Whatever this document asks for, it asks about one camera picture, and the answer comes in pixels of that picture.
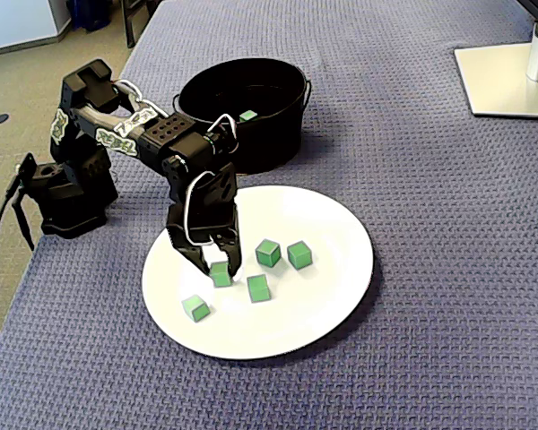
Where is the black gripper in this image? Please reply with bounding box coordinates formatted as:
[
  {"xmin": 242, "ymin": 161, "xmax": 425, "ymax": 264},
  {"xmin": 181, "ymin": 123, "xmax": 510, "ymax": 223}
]
[{"xmin": 166, "ymin": 161, "xmax": 242, "ymax": 277}]

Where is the blue bin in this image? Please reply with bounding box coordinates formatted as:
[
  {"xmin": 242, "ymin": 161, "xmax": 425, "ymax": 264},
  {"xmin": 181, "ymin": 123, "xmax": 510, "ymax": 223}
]
[{"xmin": 65, "ymin": 0, "xmax": 114, "ymax": 31}]

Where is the blue-grey woven table cloth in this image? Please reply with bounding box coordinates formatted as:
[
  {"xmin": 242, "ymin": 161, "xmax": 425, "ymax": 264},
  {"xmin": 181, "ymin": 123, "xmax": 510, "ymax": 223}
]
[{"xmin": 0, "ymin": 0, "xmax": 538, "ymax": 430}]

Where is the black metal bucket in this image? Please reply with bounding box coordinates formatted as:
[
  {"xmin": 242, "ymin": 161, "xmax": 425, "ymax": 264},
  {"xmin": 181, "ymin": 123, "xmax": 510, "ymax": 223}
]
[{"xmin": 171, "ymin": 56, "xmax": 314, "ymax": 176}]

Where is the thin black cable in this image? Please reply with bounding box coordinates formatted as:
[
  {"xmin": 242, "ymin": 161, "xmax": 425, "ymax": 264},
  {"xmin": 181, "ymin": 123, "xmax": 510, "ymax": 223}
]
[{"xmin": 11, "ymin": 190, "xmax": 37, "ymax": 252}]

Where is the white round plate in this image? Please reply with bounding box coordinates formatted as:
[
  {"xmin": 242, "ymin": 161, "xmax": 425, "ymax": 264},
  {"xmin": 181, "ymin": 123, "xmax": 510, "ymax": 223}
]
[{"xmin": 141, "ymin": 185, "xmax": 376, "ymax": 362}]

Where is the white servo cable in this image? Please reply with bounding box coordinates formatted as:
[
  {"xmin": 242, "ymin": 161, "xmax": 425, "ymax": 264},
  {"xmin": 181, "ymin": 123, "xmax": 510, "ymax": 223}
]
[{"xmin": 181, "ymin": 172, "xmax": 217, "ymax": 246}]

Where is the white monitor stand base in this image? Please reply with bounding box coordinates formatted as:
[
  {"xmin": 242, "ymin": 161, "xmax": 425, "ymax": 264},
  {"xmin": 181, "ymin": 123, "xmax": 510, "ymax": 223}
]
[{"xmin": 453, "ymin": 42, "xmax": 538, "ymax": 119}]

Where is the white wall panel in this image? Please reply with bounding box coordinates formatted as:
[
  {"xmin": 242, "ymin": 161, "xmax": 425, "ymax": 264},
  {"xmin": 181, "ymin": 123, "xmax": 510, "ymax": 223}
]
[{"xmin": 0, "ymin": 0, "xmax": 68, "ymax": 58}]

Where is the dark chair frame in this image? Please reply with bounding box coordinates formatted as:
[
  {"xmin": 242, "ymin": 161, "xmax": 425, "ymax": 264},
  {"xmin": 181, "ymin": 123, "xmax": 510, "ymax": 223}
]
[{"xmin": 119, "ymin": 0, "xmax": 162, "ymax": 49}]

